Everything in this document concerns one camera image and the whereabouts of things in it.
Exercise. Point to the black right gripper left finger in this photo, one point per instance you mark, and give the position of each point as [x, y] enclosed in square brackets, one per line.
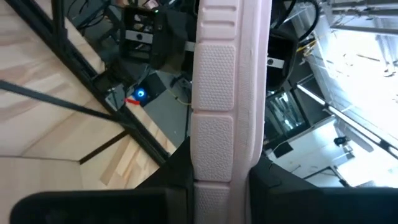
[183, 168]

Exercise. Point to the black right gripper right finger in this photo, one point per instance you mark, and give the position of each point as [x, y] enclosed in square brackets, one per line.
[264, 186]

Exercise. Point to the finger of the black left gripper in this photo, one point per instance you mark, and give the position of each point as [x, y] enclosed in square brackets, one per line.
[174, 34]

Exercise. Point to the pink rubber slide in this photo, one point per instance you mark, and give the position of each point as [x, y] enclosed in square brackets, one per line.
[214, 77]

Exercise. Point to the black computer with blue light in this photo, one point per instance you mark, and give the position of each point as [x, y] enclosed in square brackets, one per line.
[154, 85]

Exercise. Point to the red tape piece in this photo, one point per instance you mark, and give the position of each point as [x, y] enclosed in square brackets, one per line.
[132, 101]

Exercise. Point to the black aluminium table frame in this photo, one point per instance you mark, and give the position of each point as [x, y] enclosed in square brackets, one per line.
[81, 70]

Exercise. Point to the wooden shelf with black frame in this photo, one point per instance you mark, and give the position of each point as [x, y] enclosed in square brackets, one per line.
[31, 174]

